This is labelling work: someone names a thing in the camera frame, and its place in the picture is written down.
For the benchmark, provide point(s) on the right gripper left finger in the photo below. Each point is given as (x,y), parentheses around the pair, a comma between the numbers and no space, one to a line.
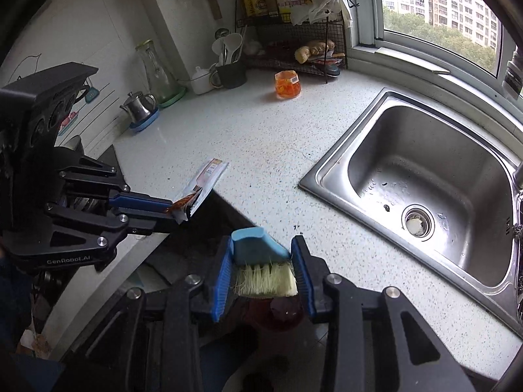
(220,277)

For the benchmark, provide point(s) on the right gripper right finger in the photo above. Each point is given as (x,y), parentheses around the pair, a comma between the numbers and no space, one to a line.
(303,273)

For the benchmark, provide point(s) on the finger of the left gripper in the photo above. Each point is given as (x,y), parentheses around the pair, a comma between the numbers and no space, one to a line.
(137,201)
(145,223)

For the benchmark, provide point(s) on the yellow bristle scrub brush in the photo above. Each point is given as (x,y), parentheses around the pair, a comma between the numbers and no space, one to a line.
(264,266)

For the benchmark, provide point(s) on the white pink sachet packet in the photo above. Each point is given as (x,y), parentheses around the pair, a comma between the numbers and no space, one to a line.
(197,190)

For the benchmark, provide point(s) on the orange plastic cup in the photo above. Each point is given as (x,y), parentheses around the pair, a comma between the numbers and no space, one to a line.
(287,84)

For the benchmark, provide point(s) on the blue saucer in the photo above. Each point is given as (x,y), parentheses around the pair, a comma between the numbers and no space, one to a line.
(141,125)

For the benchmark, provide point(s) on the small steel teapot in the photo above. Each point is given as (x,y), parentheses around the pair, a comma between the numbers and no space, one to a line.
(139,106)

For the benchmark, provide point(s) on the green tray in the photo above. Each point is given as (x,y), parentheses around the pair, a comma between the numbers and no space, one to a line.
(173,99)

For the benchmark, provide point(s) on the glass carafe bottle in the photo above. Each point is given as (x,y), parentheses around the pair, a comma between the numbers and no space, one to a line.
(161,82)

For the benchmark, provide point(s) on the white sugar pot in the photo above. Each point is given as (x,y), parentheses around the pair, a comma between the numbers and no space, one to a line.
(201,81)

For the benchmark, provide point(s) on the dark green mug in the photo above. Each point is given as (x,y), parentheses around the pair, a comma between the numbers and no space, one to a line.
(228,76)

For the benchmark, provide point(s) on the stainless steel sink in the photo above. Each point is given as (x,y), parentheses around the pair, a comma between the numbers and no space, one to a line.
(437,186)

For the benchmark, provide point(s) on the white rice paddle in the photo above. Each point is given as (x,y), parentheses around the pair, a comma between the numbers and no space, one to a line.
(231,44)

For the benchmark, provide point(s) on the ginger root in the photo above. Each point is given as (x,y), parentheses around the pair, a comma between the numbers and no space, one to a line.
(314,48)

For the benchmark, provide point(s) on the white plastic bag on rack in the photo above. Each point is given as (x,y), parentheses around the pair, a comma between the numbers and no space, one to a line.
(321,10)

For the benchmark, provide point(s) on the black wire rack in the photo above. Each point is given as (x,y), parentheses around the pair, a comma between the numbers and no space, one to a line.
(271,42)

